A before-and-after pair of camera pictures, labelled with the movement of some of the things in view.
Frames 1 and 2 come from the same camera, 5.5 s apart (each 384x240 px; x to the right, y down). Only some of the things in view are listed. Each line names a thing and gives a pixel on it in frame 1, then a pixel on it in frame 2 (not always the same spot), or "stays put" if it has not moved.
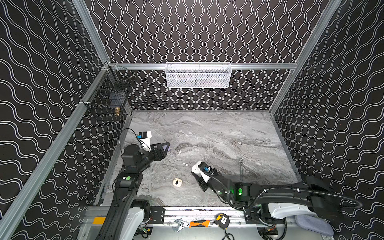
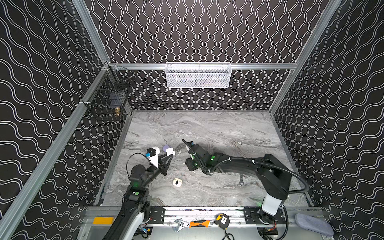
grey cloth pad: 315,224 stays put
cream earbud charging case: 177,182 stays put
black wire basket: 109,100 stays put
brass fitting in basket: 117,110 stays put
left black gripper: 156,151 to 162,166
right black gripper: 202,179 to 195,154
